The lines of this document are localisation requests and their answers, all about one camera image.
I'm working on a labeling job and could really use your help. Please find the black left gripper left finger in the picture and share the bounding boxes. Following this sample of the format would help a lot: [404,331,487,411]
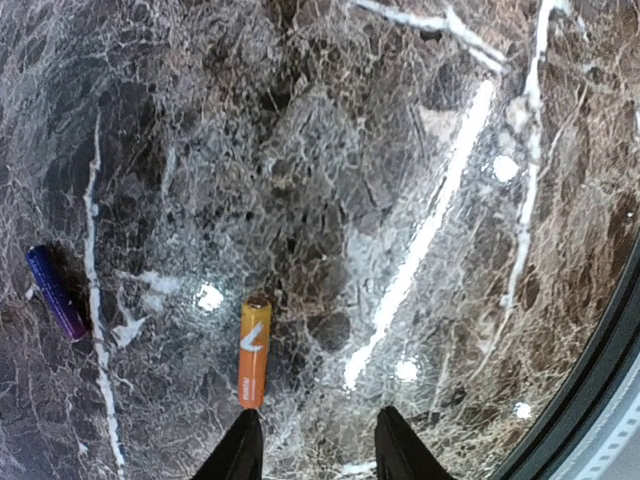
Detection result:
[191,409,264,480]

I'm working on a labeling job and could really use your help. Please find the black front table rail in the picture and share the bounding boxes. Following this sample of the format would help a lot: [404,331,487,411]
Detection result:
[493,244,639,479]

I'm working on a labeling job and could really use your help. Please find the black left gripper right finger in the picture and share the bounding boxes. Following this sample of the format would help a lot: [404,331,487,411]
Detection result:
[374,406,453,480]

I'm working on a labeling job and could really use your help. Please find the orange AAA battery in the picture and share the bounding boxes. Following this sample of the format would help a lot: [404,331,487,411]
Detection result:
[238,295,272,409]

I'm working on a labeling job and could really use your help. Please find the blue AAA battery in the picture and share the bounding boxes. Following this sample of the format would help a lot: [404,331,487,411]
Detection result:
[26,245,88,341]

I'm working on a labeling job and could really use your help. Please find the grey slotted cable duct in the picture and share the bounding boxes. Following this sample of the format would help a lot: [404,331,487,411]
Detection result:
[551,378,639,480]

